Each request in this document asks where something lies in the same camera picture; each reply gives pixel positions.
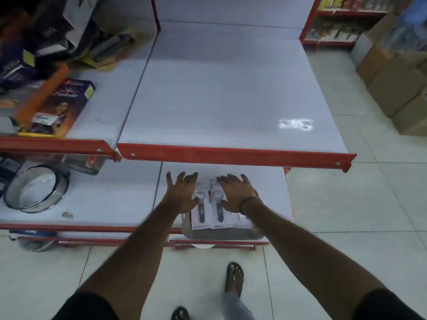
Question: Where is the person's foot in sandal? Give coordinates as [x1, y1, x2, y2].
[224, 262, 245, 298]
[171, 306, 191, 320]

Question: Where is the black left sleeve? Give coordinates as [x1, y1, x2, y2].
[51, 291, 119, 320]

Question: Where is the blue metal pan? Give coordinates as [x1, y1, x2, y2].
[9, 230, 60, 253]

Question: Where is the pile of dark packaged goods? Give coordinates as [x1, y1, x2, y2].
[0, 0, 101, 68]

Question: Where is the yellow carded tool packet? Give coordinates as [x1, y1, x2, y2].
[77, 27, 148, 72]

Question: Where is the white carded kitchen tool packet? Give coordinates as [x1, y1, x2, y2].
[191, 177, 214, 230]
[209, 177, 234, 230]
[231, 215, 254, 229]

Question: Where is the round metal sieve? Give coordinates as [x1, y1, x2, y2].
[4, 164, 70, 214]

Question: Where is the person's right forearm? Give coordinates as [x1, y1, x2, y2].
[241, 198, 387, 298]

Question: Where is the small white box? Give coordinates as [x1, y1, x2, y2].
[31, 112, 58, 126]

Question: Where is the brown cardboard box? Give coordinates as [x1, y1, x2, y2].
[366, 52, 427, 118]
[390, 92, 427, 136]
[355, 46, 396, 86]

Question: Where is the dark blue packet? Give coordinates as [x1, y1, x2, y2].
[0, 51, 38, 94]

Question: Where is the black right sleeve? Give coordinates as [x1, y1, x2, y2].
[353, 288, 427, 320]

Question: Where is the person's left foot in sandal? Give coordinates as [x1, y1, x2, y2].
[171, 306, 191, 320]

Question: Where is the black wrist band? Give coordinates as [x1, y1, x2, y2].
[239, 196, 260, 216]

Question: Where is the red white metal shelf unit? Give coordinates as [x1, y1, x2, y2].
[0, 0, 357, 252]

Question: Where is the person's left forearm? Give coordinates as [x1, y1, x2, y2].
[76, 200, 187, 298]

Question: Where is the pale cardboard box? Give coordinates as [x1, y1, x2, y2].
[350, 13, 399, 65]

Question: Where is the grey trouser leg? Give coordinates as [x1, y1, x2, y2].
[222, 291, 256, 320]

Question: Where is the person's left hand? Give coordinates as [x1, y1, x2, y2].
[162, 171, 201, 214]

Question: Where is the red shelf unit with goods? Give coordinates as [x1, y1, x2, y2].
[299, 0, 399, 48]

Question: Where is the person's right hand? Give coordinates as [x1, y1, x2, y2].
[216, 174, 260, 214]

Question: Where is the blue printed box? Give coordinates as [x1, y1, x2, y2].
[25, 79, 96, 138]

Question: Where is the person's right foot in sandal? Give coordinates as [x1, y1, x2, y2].
[224, 262, 245, 298]

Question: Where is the black sleeve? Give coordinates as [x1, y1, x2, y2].
[353, 288, 427, 320]
[51, 291, 119, 320]

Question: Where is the long orange box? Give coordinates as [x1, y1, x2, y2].
[13, 62, 71, 126]

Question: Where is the stack of blue wrapped packs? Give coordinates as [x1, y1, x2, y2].
[382, 0, 427, 55]

